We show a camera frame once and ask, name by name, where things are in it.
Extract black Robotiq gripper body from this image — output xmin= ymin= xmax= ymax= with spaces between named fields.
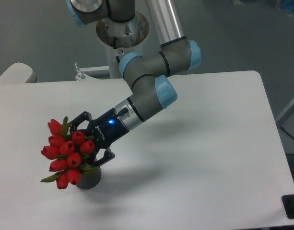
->
xmin=86 ymin=108 xmax=129 ymax=149

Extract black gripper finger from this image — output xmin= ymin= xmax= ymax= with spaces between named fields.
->
xmin=70 ymin=111 xmax=93 ymax=137
xmin=88 ymin=149 xmax=115 ymax=167

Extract red tulip bouquet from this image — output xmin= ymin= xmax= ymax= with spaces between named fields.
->
xmin=40 ymin=117 xmax=96 ymax=190

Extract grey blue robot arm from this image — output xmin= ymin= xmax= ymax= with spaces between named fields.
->
xmin=67 ymin=0 xmax=201 ymax=167

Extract dark grey ribbed vase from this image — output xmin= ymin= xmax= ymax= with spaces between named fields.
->
xmin=76 ymin=163 xmax=102 ymax=190

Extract white chair armrest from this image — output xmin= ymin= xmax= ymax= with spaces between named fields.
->
xmin=0 ymin=62 xmax=37 ymax=85

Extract white furniture at right edge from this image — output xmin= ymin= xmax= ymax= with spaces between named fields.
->
xmin=275 ymin=97 xmax=294 ymax=127

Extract black device at table edge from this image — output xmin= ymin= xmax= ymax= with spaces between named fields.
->
xmin=282 ymin=194 xmax=294 ymax=219

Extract clear container with blue items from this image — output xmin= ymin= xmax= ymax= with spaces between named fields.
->
xmin=276 ymin=0 xmax=294 ymax=17

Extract white metal base frame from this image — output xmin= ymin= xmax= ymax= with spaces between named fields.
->
xmin=74 ymin=62 xmax=122 ymax=81

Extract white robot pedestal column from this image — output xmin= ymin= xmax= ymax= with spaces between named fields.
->
xmin=96 ymin=12 xmax=149 ymax=71

